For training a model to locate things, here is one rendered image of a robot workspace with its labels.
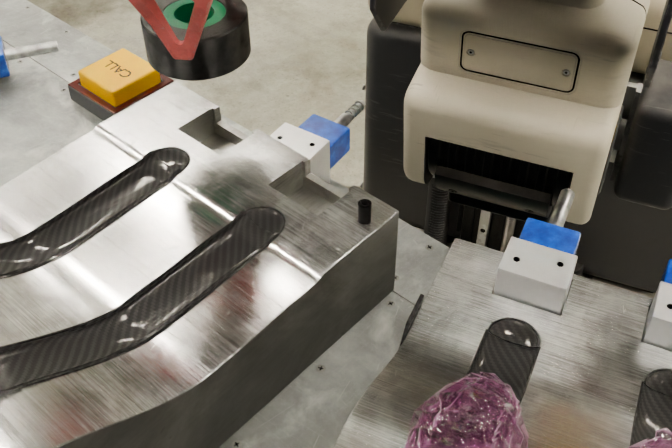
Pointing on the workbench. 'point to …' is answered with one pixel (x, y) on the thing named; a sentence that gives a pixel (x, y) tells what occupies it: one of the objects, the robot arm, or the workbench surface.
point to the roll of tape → (227, 26)
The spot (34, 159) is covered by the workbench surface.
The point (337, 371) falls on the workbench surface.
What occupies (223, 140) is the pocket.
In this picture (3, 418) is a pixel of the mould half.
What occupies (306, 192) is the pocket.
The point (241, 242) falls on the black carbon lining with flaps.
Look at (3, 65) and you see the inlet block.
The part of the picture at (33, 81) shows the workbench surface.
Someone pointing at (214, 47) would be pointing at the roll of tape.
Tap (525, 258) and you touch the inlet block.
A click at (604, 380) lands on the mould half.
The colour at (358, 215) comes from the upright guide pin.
